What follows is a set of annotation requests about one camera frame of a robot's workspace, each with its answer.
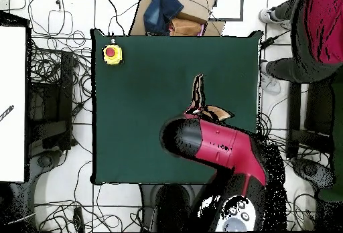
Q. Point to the tan terry towel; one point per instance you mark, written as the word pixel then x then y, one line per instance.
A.
pixel 219 112

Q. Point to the grey floor stand base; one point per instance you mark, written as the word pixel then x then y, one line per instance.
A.
pixel 44 160

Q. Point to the blue jeans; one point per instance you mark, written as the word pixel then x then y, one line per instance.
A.
pixel 160 10

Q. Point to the black square frame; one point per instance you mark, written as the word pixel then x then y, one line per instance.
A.
pixel 242 5

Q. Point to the brown cardboard box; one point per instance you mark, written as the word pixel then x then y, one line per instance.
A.
pixel 193 5

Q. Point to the black ribbed rod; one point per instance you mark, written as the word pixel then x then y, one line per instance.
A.
pixel 6 113

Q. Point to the small black power strip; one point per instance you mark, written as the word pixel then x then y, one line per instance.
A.
pixel 78 218

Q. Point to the yellow emergency stop button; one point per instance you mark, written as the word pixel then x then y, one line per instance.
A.
pixel 112 54

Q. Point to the black flat board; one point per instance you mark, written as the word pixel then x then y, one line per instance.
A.
pixel 320 104

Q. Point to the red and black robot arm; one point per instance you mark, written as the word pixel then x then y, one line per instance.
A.
pixel 222 144

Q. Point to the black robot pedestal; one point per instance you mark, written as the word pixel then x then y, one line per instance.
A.
pixel 171 203

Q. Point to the person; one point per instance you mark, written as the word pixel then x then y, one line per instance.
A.
pixel 302 67

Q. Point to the folded orange cloth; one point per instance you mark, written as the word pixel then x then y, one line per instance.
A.
pixel 186 28

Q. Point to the black flat bar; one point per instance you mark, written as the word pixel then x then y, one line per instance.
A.
pixel 294 115

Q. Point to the white flat panel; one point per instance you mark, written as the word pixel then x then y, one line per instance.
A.
pixel 12 104

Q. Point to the black floor stand base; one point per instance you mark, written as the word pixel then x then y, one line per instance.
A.
pixel 310 170

